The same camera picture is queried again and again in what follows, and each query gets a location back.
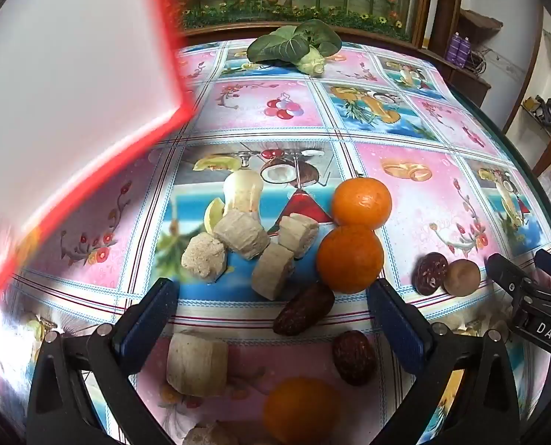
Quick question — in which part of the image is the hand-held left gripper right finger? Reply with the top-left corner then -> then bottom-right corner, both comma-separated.
367,279 -> 521,445

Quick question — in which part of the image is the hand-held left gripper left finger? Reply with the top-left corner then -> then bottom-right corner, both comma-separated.
27,278 -> 181,445

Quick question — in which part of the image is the brown longan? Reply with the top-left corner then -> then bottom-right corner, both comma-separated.
443,260 -> 481,297

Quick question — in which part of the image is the spotted dark red date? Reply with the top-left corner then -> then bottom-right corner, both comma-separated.
412,252 -> 449,296

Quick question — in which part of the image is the pale yam piece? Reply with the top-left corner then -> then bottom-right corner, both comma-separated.
181,233 -> 227,283
278,213 -> 320,259
251,244 -> 295,301
166,331 -> 230,398
183,420 -> 241,445
213,210 -> 272,261

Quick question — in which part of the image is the orange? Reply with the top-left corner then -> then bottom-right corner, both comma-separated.
315,225 -> 385,294
332,177 -> 393,231
263,378 -> 341,445

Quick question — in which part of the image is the wrinkled red date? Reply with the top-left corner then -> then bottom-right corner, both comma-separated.
333,330 -> 378,386
272,283 -> 336,337

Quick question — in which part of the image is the red-rimmed white box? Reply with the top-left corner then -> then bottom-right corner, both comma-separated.
0,0 -> 198,318

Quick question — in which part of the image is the pair of shoes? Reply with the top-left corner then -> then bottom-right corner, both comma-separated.
522,95 -> 551,131

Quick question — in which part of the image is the dark wooden shelf cabinet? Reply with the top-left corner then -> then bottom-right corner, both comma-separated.
416,0 -> 503,107

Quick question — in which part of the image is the green bok choy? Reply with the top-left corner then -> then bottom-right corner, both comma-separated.
246,19 -> 342,76

